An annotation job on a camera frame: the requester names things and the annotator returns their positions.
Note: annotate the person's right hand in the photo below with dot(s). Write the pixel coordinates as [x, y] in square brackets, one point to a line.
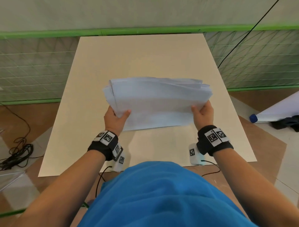
[205, 115]

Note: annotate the person's left hand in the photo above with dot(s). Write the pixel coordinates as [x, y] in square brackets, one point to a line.
[114, 121]

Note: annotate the person's right thumb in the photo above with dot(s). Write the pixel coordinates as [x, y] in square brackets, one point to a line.
[195, 110]

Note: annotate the person's left thumb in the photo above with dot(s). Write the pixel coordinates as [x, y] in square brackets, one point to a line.
[125, 114]

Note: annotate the stack of white paper sheets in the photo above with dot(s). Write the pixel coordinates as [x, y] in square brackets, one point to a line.
[158, 103]

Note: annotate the person's right forearm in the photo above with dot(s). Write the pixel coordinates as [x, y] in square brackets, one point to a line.
[254, 187]

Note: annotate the person's left forearm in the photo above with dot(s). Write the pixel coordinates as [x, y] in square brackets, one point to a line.
[63, 184]

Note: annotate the green framed mesh fence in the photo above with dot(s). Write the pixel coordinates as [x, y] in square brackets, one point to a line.
[149, 58]

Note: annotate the white roll with blue cap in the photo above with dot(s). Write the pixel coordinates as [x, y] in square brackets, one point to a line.
[275, 110]

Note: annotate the blue shirt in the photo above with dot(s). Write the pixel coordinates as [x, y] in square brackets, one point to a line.
[161, 198]

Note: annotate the dark cloth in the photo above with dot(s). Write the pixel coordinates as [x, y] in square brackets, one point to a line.
[286, 122]

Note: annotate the black left wrist camera band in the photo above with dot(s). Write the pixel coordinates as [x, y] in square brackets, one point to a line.
[108, 145]

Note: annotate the black wrist camera band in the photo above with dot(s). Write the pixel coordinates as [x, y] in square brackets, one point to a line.
[210, 142]
[108, 145]

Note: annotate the black right wrist camera band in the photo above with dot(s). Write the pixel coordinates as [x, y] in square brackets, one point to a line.
[210, 142]

